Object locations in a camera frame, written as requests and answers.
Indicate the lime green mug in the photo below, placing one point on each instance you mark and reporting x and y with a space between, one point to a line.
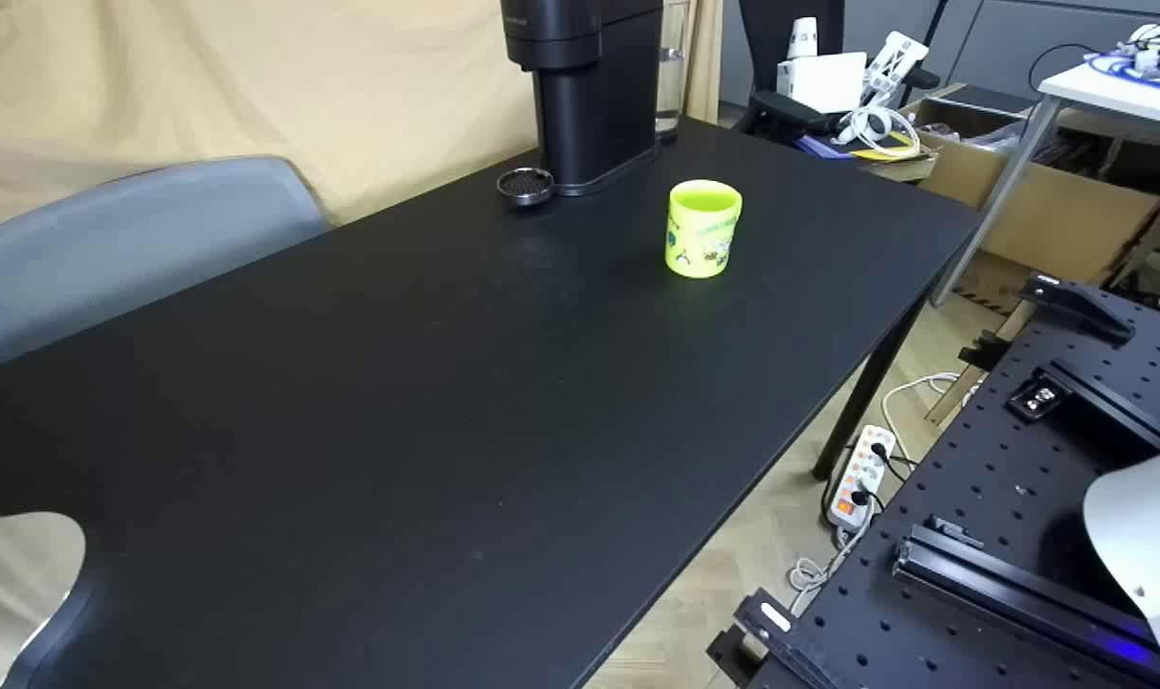
704 233

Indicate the white rounded robot base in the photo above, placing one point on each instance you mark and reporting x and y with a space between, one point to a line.
1155 538

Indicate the black coffee machine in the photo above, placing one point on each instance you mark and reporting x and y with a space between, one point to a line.
593 91

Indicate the black table leg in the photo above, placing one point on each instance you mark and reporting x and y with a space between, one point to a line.
866 387

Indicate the white power strip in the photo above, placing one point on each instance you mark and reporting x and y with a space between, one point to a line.
863 475

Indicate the white box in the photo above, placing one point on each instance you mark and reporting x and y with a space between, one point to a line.
826 81

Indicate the white plastic bottle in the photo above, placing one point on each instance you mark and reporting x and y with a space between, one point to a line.
801 39

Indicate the black perforated breadboard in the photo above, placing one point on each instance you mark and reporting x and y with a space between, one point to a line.
987 485

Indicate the beige cloth backdrop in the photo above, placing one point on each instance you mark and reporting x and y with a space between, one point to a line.
219 77

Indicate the small black sensor module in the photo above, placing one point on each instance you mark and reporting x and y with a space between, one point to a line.
1038 400

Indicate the brown cardboard box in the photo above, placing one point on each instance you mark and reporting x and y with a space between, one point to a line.
1064 214

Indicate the white side table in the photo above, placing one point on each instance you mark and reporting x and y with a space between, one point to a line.
1117 98

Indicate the clear plastic piece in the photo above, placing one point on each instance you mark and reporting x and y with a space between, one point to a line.
18 577

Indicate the black aluminium rail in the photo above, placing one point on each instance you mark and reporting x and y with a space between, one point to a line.
1011 593

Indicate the black clamp bracket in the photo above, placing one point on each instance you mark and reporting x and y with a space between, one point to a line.
1079 309

